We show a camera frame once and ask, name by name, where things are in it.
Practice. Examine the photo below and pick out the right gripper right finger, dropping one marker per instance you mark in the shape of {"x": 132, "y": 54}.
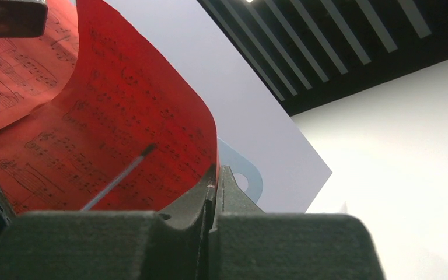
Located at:
{"x": 247, "y": 243}

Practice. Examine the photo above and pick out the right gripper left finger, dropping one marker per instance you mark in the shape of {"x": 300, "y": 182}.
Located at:
{"x": 167, "y": 244}

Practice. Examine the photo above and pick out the red sheet music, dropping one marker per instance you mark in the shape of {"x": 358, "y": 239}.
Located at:
{"x": 33, "y": 71}
{"x": 123, "y": 96}

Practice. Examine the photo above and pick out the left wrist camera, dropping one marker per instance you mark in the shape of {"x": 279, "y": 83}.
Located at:
{"x": 22, "y": 19}

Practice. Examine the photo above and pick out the light blue music stand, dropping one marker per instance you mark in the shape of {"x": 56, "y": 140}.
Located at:
{"x": 249, "y": 177}

